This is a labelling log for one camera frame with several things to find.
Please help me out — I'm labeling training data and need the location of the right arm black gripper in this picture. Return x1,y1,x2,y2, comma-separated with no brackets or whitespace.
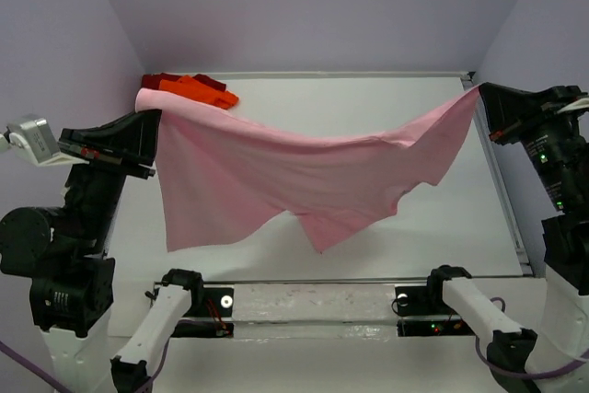
482,77,589,208

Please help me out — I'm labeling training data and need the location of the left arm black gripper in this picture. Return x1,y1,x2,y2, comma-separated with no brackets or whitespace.
64,97,167,245

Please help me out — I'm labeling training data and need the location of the pink t shirt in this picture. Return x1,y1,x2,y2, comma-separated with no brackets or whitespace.
135,89,479,251

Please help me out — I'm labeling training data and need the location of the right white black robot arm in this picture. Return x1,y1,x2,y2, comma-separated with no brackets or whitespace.
423,83,588,392

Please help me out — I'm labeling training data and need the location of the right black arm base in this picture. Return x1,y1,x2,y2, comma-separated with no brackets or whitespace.
391,285,474,338

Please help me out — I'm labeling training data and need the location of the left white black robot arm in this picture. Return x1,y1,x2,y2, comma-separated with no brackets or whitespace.
1,110,203,392

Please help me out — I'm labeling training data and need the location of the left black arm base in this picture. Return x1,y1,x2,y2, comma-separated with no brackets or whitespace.
172,285,235,339

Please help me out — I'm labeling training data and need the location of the dark red folded t shirt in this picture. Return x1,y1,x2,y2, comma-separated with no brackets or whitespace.
141,73,226,91

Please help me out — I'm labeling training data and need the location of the orange folded t shirt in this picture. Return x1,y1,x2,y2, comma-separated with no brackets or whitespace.
158,74,239,110

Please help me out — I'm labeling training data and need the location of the aluminium table edge rail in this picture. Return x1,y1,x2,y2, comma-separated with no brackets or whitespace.
459,98,534,278

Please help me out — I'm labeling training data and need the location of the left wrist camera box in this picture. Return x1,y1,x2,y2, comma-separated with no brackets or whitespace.
1,114,75,168

